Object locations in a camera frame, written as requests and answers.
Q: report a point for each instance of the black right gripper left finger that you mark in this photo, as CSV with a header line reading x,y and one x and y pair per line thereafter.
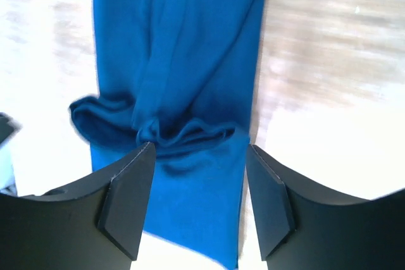
x,y
95,222

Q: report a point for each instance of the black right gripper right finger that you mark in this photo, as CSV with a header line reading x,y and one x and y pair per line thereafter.
x,y
302,224

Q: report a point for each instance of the blue printed t-shirt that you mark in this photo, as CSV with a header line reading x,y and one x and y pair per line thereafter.
x,y
179,74

